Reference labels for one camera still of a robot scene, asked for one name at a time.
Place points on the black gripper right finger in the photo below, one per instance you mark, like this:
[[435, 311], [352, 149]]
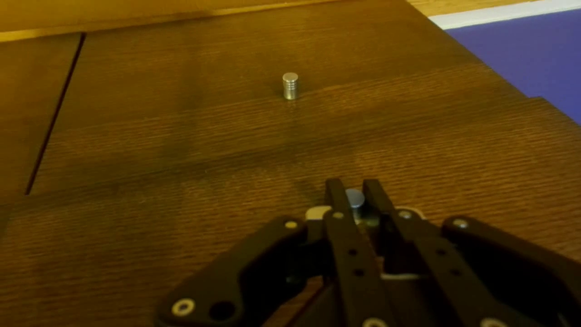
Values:
[[435, 265]]

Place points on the white baseboard strip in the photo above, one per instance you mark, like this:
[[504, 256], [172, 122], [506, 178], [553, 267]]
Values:
[[513, 11]]

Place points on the small silver drawer knob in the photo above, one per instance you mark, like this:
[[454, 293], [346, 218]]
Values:
[[356, 198], [288, 84]]

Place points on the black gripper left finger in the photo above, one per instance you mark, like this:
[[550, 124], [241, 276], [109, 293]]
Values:
[[354, 273]]

